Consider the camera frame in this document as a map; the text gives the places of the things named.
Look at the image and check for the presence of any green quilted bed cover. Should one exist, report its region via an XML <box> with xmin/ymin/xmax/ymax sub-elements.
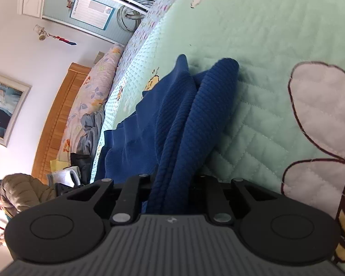
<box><xmin>91</xmin><ymin>0</ymin><xmax>345</xmax><ymax>275</ymax></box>

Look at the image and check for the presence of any wall lamp near wardrobe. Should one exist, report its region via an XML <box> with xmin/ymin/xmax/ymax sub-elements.
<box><xmin>33</xmin><ymin>24</ymin><xmax>77</xmax><ymax>46</ymax></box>

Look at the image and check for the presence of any wooden headboard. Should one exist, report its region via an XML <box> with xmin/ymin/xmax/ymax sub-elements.
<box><xmin>32</xmin><ymin>62</ymin><xmax>91</xmax><ymax>184</ymax></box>

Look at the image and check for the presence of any white kettle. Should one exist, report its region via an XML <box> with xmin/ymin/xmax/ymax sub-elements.
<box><xmin>46</xmin><ymin>166</ymin><xmax>81</xmax><ymax>187</ymax></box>

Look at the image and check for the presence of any white sliding door wardrobe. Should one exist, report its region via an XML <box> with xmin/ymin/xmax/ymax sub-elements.
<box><xmin>18</xmin><ymin>0</ymin><xmax>155</xmax><ymax>46</ymax></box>

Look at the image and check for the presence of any framed wedding photo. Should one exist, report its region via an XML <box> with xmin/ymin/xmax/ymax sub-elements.
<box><xmin>0</xmin><ymin>75</ymin><xmax>31</xmax><ymax>147</ymax></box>

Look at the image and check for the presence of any blue knit garment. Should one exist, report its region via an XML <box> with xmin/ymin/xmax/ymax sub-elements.
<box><xmin>96</xmin><ymin>55</ymin><xmax>239</xmax><ymax>214</ymax></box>

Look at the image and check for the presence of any blue bordered poster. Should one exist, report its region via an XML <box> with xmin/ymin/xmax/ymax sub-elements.
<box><xmin>70</xmin><ymin>0</ymin><xmax>115</xmax><ymax>31</ymax></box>

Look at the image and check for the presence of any floral pillow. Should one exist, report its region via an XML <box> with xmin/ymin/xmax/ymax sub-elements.
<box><xmin>57</xmin><ymin>44</ymin><xmax>124</xmax><ymax>163</ymax></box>

